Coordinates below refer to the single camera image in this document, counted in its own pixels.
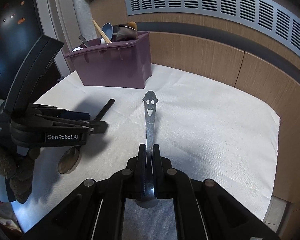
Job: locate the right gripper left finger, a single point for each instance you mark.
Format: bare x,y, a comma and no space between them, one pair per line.
141,171

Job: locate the metal spatula utensil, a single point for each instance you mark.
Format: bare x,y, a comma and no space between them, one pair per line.
126,33

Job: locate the white plastic spoon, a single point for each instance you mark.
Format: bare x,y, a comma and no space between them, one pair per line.
77,48

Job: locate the grey ventilation grille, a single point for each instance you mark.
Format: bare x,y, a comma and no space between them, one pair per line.
265,16

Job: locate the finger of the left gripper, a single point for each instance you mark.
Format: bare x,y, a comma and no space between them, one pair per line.
97,126
71,115

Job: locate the purple plastic utensil bin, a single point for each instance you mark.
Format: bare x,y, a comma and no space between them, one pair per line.
124,64

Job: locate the white table mat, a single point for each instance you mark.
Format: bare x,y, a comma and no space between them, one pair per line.
206,128

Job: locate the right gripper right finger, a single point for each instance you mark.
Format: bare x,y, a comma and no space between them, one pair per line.
157,170

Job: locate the blue plastic spoon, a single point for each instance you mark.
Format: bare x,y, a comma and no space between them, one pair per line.
107,28

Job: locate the smiley face metal spoon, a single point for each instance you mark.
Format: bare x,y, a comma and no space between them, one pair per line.
150,105

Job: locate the wooden chopstick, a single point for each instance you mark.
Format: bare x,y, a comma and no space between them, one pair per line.
104,36

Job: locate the gloved left hand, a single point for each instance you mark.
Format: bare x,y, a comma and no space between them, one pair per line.
16,173

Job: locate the smoky plastic spoon black handle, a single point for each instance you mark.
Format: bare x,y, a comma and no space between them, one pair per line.
71,158

